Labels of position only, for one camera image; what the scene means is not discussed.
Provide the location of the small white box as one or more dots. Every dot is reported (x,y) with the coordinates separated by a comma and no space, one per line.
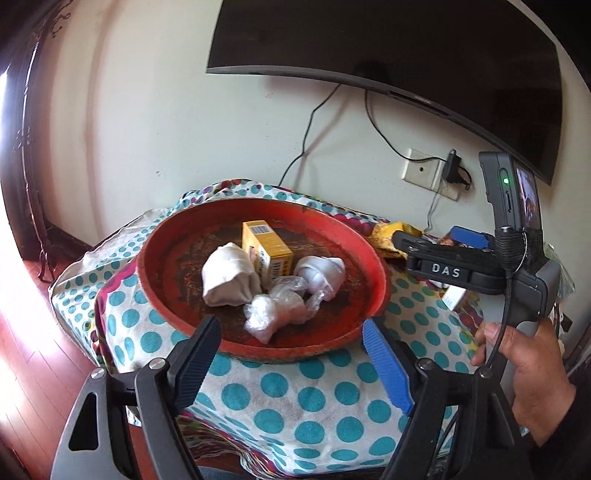
(452,297)

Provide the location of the white wall power socket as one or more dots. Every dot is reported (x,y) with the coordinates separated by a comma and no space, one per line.
(450,191)

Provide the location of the small white rolled sock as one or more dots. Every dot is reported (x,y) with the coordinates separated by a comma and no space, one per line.
(318,274)

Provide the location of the person's right hand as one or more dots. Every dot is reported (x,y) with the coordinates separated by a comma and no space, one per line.
(540,369)

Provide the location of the dark wooden carved furniture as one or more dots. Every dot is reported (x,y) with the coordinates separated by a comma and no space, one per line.
(27,184)

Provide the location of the black power adapter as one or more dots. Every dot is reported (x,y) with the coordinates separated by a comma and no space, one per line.
(451,166)

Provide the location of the yellow snack packet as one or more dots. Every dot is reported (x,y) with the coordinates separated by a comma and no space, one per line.
(383,235)

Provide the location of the polka dot cloth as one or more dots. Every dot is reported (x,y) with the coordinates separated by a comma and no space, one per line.
(295,406)

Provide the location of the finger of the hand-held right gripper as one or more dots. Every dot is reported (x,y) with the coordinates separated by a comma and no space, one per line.
(468,237)
(411,242)

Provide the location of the white wall coax plate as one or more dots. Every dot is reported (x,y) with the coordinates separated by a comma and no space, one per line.
(420,168)

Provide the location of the red round tray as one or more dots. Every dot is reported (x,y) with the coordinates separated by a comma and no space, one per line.
(184,258)

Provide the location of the yellow cardboard box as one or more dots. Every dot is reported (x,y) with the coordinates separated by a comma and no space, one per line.
(268,249)

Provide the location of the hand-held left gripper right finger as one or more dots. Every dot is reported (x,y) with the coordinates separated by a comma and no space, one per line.
(388,364)

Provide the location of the black flat television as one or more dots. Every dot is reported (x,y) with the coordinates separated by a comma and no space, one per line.
(369,37)

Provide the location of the large white rolled sock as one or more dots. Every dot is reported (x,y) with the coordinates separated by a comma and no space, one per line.
(226,277)

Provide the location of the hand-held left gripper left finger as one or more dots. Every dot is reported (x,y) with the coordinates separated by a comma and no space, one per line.
(198,355)

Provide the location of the crumpled clear plastic bag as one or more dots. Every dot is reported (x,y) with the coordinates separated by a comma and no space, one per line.
(272,314)

